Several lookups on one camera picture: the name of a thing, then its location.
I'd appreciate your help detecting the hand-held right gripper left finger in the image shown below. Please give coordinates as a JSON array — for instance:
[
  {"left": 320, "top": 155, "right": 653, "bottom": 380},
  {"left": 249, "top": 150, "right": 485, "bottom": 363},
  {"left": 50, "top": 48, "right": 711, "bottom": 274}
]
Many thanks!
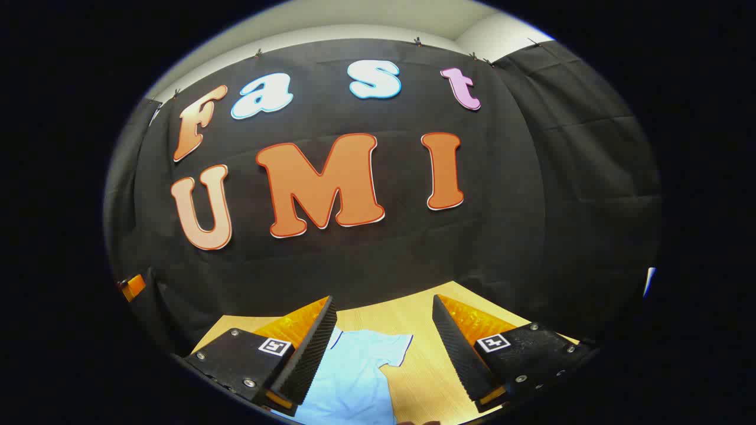
[{"left": 182, "top": 295, "right": 338, "bottom": 412}]

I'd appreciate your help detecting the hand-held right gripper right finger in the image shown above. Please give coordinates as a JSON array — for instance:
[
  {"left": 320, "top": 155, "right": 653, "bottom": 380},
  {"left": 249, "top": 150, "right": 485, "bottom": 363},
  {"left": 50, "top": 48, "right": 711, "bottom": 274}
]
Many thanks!
[{"left": 432, "top": 293, "right": 594, "bottom": 414}]

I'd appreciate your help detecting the light blue T-shirt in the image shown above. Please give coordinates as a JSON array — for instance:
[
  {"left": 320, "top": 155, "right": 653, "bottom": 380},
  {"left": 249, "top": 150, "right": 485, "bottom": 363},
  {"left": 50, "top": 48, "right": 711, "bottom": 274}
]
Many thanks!
[{"left": 278, "top": 328, "right": 414, "bottom": 425}]

